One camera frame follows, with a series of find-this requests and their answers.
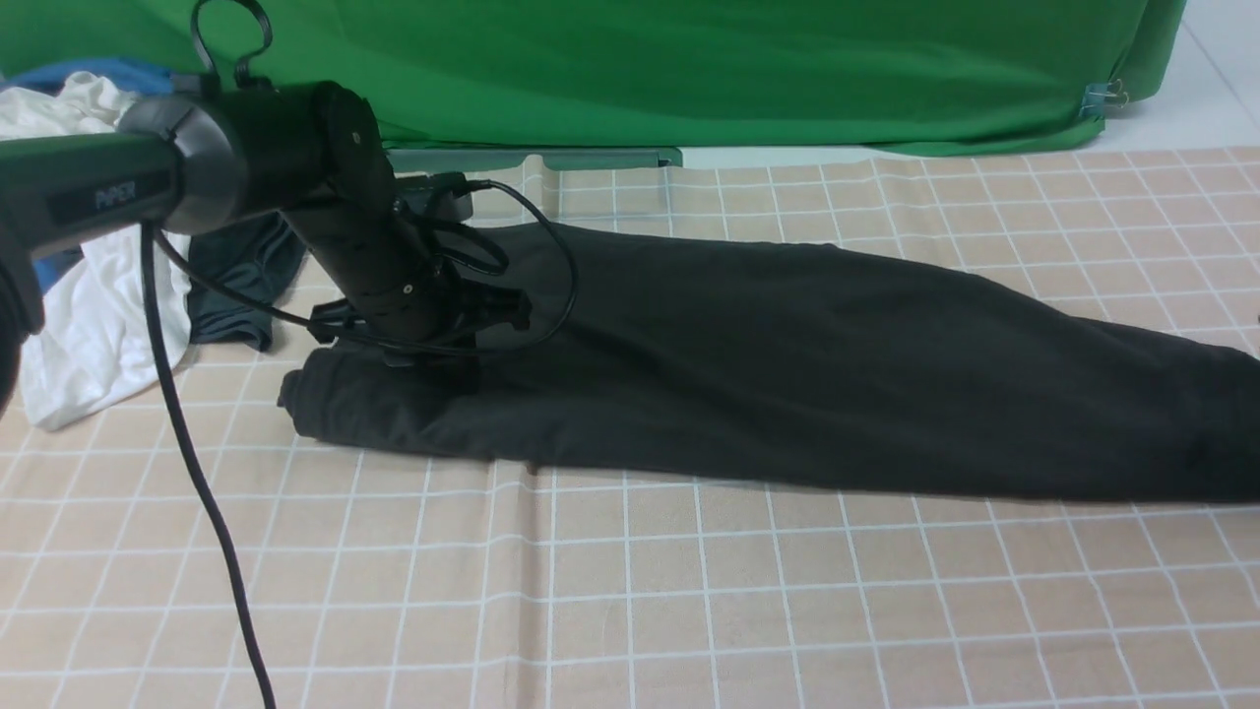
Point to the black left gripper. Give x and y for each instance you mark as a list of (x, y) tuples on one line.
[(441, 321)]

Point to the dark gray long-sleeve shirt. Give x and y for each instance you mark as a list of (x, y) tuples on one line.
[(816, 366)]

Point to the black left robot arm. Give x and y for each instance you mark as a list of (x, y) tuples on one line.
[(311, 153)]

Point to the white crumpled shirt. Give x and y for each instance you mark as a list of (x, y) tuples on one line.
[(94, 350)]

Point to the gray-green metal base bar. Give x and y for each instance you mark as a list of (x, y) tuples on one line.
[(476, 160)]

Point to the dark teal crumpled garment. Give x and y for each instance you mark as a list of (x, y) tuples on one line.
[(258, 258)]

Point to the beige checkered tablecloth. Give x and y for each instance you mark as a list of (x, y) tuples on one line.
[(388, 582)]

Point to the blue crumpled garment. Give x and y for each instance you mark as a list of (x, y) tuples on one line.
[(108, 77)]

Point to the green backdrop cloth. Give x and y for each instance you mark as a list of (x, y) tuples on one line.
[(932, 79)]

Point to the metal binder clip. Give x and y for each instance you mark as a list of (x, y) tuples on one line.
[(1099, 98)]

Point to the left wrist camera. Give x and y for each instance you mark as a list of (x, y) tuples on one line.
[(441, 196)]

